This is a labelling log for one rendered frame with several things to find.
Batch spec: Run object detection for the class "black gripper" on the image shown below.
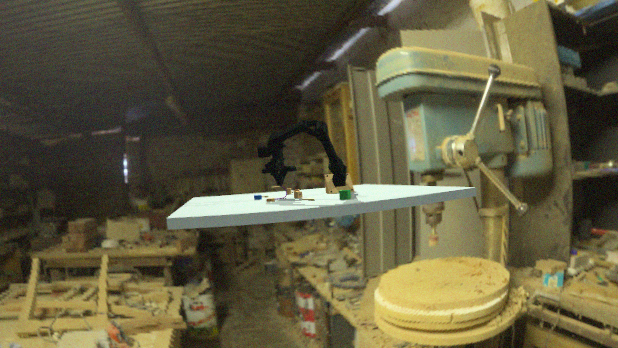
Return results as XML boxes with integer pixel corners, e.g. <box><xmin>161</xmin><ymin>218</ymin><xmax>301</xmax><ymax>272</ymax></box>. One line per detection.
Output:
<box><xmin>262</xmin><ymin>156</ymin><xmax>296</xmax><ymax>187</ymax></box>

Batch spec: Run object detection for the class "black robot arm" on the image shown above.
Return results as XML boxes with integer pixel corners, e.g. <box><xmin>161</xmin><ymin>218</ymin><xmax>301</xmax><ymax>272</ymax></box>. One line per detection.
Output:
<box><xmin>257</xmin><ymin>120</ymin><xmax>347</xmax><ymax>187</ymax></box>

